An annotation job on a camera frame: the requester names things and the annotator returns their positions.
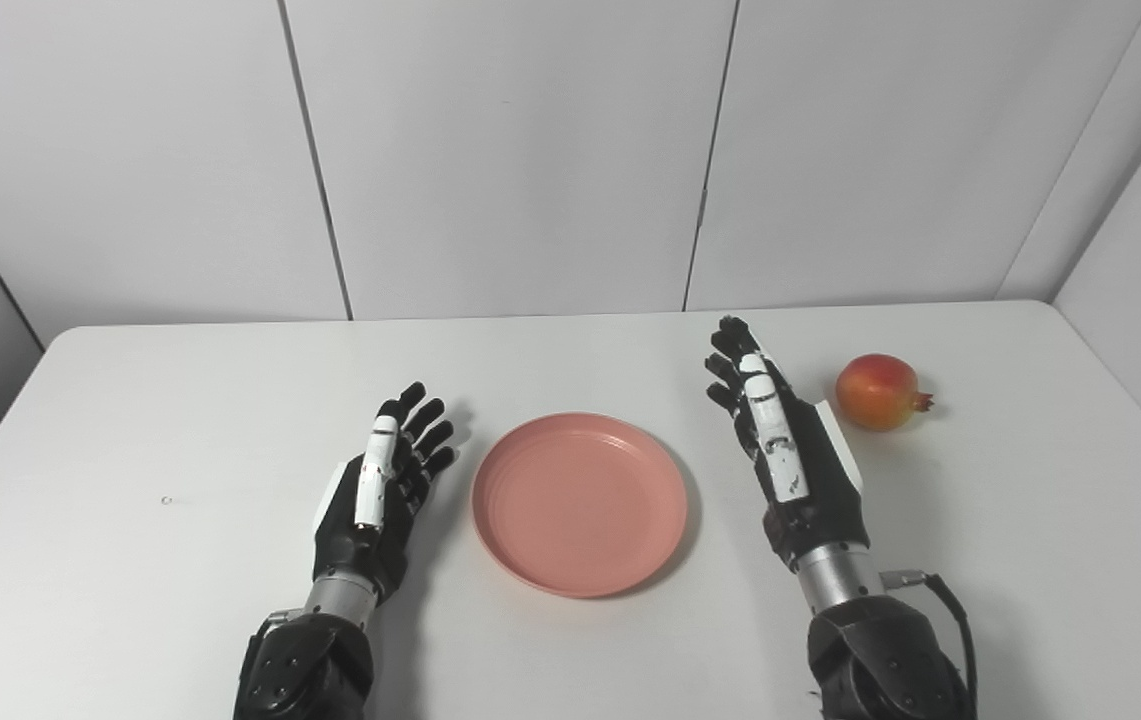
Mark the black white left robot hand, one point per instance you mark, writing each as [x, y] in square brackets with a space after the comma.
[355, 545]

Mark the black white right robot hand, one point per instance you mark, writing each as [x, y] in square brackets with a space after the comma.
[815, 490]

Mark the red yellow pomegranate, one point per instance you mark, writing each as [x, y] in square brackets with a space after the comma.
[875, 392]

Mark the pink round plate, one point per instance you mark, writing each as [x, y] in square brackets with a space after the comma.
[580, 505]

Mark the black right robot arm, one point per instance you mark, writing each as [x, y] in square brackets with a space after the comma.
[880, 650]

